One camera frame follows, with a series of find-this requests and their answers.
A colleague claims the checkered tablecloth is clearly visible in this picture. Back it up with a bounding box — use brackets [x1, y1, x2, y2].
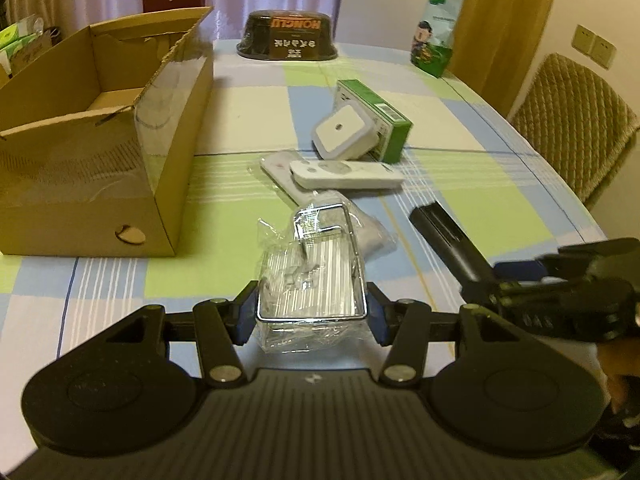
[1, 40, 603, 470]

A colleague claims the right hand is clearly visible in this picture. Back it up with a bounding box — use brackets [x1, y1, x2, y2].
[597, 338, 640, 414]

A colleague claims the green white carton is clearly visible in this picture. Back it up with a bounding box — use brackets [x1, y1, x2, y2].
[334, 79, 413, 164]

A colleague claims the black instant noodle bowl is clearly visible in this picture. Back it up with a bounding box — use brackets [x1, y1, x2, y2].
[236, 10, 337, 61]

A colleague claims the white square night light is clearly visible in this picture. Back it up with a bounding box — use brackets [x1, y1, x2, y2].
[311, 100, 378, 160]

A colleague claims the brown cardboard box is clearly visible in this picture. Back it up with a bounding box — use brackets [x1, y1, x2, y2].
[1, 6, 215, 258]

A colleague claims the white remote control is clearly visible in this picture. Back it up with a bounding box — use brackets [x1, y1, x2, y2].
[290, 160, 405, 191]

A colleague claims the green white snack bag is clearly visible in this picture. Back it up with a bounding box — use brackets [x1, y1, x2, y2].
[410, 0, 464, 78]

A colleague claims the brown curtain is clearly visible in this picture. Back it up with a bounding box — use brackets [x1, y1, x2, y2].
[448, 0, 553, 116]

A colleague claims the chrome rack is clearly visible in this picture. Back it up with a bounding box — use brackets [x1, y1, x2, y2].
[256, 194, 396, 353]

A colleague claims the cardboard box with green packs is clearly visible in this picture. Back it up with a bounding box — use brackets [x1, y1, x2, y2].
[1, 14, 62, 78]

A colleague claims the white remote in plastic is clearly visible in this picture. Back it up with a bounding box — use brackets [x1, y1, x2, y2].
[259, 151, 318, 206]

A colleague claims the black remote control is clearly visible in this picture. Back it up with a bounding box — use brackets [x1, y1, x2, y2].
[409, 202, 498, 287]

